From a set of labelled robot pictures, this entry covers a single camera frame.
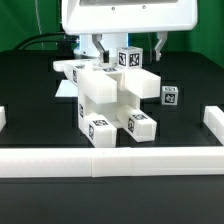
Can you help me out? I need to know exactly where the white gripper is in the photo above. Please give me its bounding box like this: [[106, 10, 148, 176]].
[[61, 0, 198, 63]]

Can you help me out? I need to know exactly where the white chair back frame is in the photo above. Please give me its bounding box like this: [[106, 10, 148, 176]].
[[53, 59, 161, 104]]

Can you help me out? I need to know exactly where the white chair seat part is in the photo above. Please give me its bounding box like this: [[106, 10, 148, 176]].
[[77, 76, 142, 131]]

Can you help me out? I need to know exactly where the small white part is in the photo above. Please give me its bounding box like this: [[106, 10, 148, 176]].
[[84, 113, 117, 148]]

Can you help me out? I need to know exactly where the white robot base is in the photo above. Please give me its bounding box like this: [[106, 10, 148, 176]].
[[74, 33, 128, 63]]

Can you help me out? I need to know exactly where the white marker base plate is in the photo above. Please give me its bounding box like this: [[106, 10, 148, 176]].
[[55, 80, 78, 97]]

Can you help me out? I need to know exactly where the white fence wall right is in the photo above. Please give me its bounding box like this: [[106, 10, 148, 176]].
[[203, 106, 224, 146]]

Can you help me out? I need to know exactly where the white fence wall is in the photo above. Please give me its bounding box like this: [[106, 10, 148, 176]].
[[0, 106, 6, 132], [0, 146, 224, 178], [203, 106, 224, 146]]

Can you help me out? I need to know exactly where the black cable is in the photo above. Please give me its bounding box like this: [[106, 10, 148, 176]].
[[13, 31, 79, 51]]

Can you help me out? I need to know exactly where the white fence wall front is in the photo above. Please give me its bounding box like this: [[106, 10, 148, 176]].
[[0, 146, 224, 178]]

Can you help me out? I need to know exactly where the white fence wall left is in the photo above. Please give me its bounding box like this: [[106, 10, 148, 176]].
[[0, 106, 6, 132]]

